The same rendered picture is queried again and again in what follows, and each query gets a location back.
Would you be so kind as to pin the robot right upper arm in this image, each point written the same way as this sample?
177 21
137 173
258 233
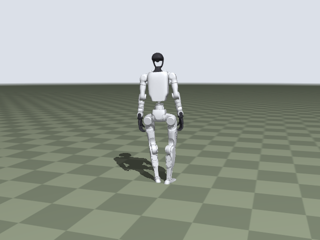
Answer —
174 84

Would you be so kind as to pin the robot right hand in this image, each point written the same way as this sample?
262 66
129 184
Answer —
181 121

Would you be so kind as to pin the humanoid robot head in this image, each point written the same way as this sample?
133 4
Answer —
156 57

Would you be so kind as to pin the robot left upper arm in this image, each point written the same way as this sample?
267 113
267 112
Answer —
142 86

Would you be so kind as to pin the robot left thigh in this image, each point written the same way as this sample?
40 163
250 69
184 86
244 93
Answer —
150 130

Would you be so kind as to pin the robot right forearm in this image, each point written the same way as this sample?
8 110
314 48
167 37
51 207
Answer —
178 105

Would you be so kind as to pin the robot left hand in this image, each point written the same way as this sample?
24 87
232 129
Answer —
140 123

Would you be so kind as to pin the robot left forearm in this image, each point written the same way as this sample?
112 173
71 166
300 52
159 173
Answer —
140 106

